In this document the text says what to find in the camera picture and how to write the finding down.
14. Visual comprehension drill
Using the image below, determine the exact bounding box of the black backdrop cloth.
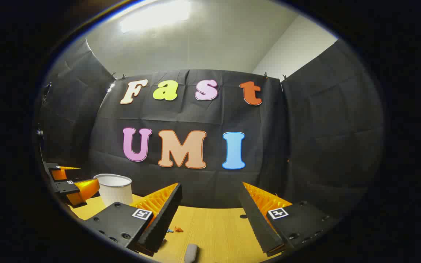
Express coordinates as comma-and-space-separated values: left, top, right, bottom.
37, 38, 384, 220

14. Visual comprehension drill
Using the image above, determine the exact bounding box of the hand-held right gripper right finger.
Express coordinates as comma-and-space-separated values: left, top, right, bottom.
238, 182, 340, 257

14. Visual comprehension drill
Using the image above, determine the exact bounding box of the white ribbed garbage bin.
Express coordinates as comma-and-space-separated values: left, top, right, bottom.
94, 174, 133, 207

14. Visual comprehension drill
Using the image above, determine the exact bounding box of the small grey broom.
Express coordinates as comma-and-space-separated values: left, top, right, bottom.
184, 244, 199, 263

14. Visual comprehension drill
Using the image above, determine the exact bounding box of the wooden desktop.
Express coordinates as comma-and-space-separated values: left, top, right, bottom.
67, 194, 288, 263

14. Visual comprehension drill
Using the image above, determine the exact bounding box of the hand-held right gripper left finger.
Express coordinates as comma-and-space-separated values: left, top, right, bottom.
82, 183, 182, 256

